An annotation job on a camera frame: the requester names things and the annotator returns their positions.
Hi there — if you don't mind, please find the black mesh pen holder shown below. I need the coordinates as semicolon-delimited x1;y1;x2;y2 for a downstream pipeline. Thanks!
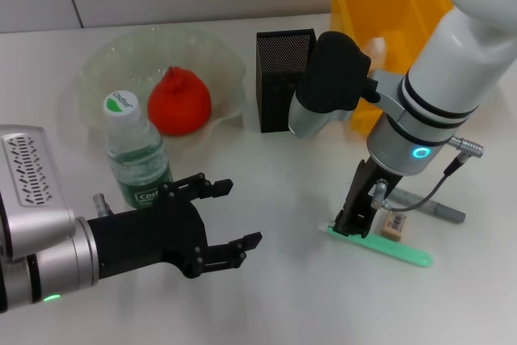
255;28;324;134

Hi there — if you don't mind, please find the grey marker pen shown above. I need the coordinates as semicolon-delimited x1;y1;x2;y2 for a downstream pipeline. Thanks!
387;187;467;225

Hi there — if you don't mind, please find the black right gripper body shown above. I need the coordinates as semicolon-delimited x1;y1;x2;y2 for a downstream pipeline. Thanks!
342;158;404;221

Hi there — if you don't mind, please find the right gripper cable with connector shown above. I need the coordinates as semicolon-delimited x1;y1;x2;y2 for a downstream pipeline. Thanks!
370;137;489;213

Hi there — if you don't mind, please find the pale green glass fruit plate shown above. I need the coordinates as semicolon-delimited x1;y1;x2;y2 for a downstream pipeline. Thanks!
76;25;247;151

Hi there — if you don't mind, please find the yellow plastic storage bin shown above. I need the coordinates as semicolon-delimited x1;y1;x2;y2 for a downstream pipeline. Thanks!
327;0;454;136

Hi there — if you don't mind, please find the clear green-label water bottle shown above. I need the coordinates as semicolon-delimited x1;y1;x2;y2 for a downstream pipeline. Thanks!
103;89;174;211

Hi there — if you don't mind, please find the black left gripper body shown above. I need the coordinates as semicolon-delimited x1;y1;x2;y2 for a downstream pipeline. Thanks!
86;182;210;280

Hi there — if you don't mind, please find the white paper ball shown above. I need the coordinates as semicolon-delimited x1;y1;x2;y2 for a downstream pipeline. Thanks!
363;36;389;69

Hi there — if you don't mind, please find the silver left gripper cable connector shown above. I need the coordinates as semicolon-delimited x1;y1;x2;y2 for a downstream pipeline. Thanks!
92;193;113;217

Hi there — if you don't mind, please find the beige eraser with barcode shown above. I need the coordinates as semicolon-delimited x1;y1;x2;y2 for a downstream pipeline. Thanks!
380;209;408;241

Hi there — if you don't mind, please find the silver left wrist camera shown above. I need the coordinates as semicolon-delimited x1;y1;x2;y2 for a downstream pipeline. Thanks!
0;124;78;260

